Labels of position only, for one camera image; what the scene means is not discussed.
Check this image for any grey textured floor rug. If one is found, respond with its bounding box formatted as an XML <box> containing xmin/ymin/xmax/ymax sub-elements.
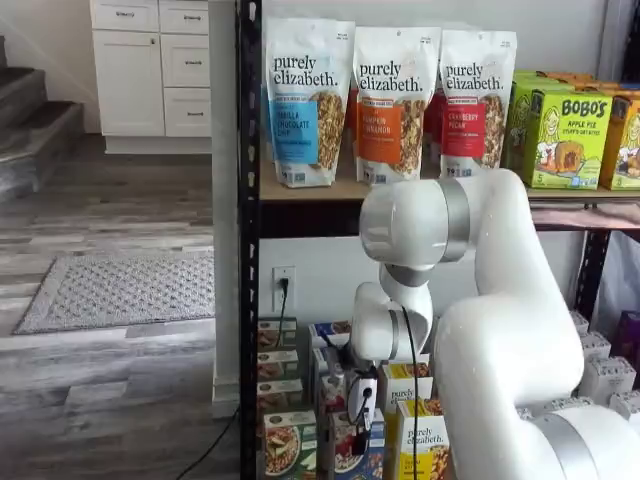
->
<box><xmin>12</xmin><ymin>251</ymin><xmax>217</xmax><ymax>337</ymax></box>

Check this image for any yellow purely elizabeth box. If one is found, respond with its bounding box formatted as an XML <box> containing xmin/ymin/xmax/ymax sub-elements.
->
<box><xmin>384</xmin><ymin>398</ymin><xmax>454</xmax><ymax>480</ymax></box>
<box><xmin>377</xmin><ymin>361</ymin><xmax>436</xmax><ymax>414</ymax></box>

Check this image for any red label granola bag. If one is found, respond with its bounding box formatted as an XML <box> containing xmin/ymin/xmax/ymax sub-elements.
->
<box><xmin>423</xmin><ymin>91</ymin><xmax>444</xmax><ymax>175</ymax></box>
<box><xmin>439</xmin><ymin>28</ymin><xmax>518</xmax><ymax>180</ymax></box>

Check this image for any orange label granola bag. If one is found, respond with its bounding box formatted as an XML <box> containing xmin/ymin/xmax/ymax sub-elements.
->
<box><xmin>346</xmin><ymin>88</ymin><xmax>359</xmax><ymax>172</ymax></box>
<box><xmin>352</xmin><ymin>25</ymin><xmax>443</xmax><ymax>187</ymax></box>

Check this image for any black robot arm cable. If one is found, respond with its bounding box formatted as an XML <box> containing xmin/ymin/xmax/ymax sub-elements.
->
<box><xmin>398</xmin><ymin>307</ymin><xmax>420</xmax><ymax>402</ymax></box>

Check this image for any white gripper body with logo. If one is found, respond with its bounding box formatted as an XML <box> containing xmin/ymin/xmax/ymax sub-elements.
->
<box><xmin>348</xmin><ymin>369</ymin><xmax>379</xmax><ymax>429</ymax></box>

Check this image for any purple package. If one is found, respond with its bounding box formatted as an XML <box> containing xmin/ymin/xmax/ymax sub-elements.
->
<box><xmin>618</xmin><ymin>309</ymin><xmax>640</xmax><ymax>362</ymax></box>

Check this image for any black plugged power cord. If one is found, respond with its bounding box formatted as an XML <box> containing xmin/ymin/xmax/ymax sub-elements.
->
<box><xmin>276</xmin><ymin>277</ymin><xmax>292</xmax><ymax>352</ymax></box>

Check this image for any black metal shelf rack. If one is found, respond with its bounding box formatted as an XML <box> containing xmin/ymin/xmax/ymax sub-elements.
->
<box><xmin>235</xmin><ymin>0</ymin><xmax>640</xmax><ymax>480</ymax></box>

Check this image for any green oatmeal box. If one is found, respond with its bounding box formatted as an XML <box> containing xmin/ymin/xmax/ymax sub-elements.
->
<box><xmin>262</xmin><ymin>410</ymin><xmax>318</xmax><ymax>480</ymax></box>
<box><xmin>257</xmin><ymin>349</ymin><xmax>300</xmax><ymax>383</ymax></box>
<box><xmin>257</xmin><ymin>378</ymin><xmax>305</xmax><ymax>416</ymax></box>
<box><xmin>257</xmin><ymin>316</ymin><xmax>298</xmax><ymax>352</ymax></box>

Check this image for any black floor cable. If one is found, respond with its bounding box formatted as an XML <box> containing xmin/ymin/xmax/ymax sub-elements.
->
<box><xmin>180</xmin><ymin>402</ymin><xmax>242</xmax><ymax>480</ymax></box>

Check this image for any grey wooden staircase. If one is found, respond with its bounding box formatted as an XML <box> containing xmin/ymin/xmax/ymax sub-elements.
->
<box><xmin>0</xmin><ymin>33</ymin><xmax>85</xmax><ymax>202</ymax></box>

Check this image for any wooden shelf board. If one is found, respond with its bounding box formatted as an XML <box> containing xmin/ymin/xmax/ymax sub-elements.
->
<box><xmin>259</xmin><ymin>162</ymin><xmax>640</xmax><ymax>205</ymax></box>

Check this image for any white kitchen cabinet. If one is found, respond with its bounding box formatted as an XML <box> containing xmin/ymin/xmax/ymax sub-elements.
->
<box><xmin>89</xmin><ymin>0</ymin><xmax>214</xmax><ymax>156</ymax></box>

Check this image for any blue and white oatmeal box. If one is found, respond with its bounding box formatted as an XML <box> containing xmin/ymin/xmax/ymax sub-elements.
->
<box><xmin>317</xmin><ymin>408</ymin><xmax>388</xmax><ymax>480</ymax></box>
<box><xmin>308</xmin><ymin>321</ymin><xmax>353</xmax><ymax>352</ymax></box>
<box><xmin>311</xmin><ymin>346</ymin><xmax>351</xmax><ymax>379</ymax></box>
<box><xmin>315</xmin><ymin>374</ymin><xmax>352</xmax><ymax>416</ymax></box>

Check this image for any green Bobo's apple pie box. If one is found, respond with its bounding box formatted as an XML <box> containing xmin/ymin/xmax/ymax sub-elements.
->
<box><xmin>510</xmin><ymin>69</ymin><xmax>564</xmax><ymax>94</ymax></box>
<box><xmin>504</xmin><ymin>82</ymin><xmax>614</xmax><ymax>191</ymax></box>

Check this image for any white wall outlet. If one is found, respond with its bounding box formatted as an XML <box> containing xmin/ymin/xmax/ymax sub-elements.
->
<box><xmin>271</xmin><ymin>266</ymin><xmax>298</xmax><ymax>314</ymax></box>

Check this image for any blue label granola bag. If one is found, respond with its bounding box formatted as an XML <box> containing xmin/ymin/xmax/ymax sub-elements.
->
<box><xmin>264</xmin><ymin>17</ymin><xmax>357</xmax><ymax>190</ymax></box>

